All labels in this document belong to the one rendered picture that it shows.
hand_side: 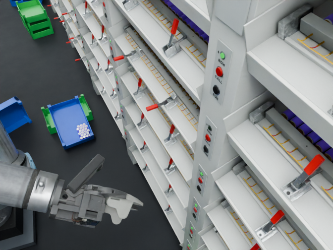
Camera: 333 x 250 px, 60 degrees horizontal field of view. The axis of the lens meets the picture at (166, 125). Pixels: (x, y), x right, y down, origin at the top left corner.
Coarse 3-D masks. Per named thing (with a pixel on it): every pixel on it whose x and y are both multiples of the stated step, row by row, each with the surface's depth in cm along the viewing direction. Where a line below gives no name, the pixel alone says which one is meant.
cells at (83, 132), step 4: (84, 124) 187; (80, 128) 186; (84, 128) 187; (88, 128) 193; (80, 132) 185; (84, 132) 186; (88, 132) 186; (80, 136) 188; (84, 136) 185; (88, 136) 186
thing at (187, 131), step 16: (112, 32) 109; (128, 48) 106; (144, 64) 99; (144, 80) 96; (160, 80) 94; (160, 96) 90; (176, 112) 85; (176, 128) 86; (192, 128) 81; (192, 144) 73
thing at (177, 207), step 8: (128, 128) 153; (136, 128) 154; (136, 136) 151; (136, 144) 149; (144, 144) 141; (144, 152) 144; (152, 160) 141; (152, 168) 139; (160, 168) 137; (160, 176) 135; (160, 184) 133; (168, 184) 132; (168, 192) 128; (168, 200) 128; (176, 200) 127; (176, 208) 125; (176, 216) 123; (184, 216) 122; (184, 224) 121
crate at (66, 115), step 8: (56, 104) 190; (64, 104) 195; (72, 104) 198; (80, 104) 193; (56, 112) 194; (64, 112) 195; (72, 112) 196; (80, 112) 197; (56, 120) 192; (64, 120) 193; (72, 120) 194; (80, 120) 195; (56, 128) 185; (64, 128) 191; (72, 128) 192; (64, 136) 189; (72, 136) 190; (64, 144) 179; (72, 144) 184
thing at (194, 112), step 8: (128, 32) 107; (136, 40) 104; (144, 48) 100; (144, 56) 100; (152, 56) 97; (160, 64) 94; (152, 72) 95; (160, 72) 92; (168, 80) 89; (176, 88) 87; (184, 96) 84; (184, 104) 83; (192, 104) 82; (192, 112) 80
